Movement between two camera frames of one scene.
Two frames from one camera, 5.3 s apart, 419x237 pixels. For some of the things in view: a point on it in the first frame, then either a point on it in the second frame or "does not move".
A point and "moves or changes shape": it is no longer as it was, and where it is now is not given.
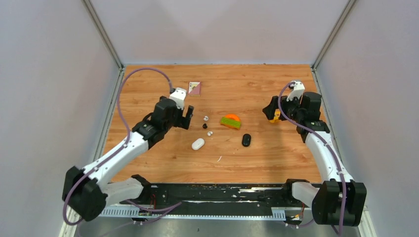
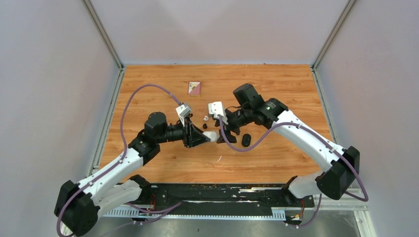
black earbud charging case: [246, 139] does not move
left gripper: [184, 121] → [192, 137]
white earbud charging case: [198, 143] moves or changes shape
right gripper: [269, 110] → [230, 138]
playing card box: [194, 89] does not move
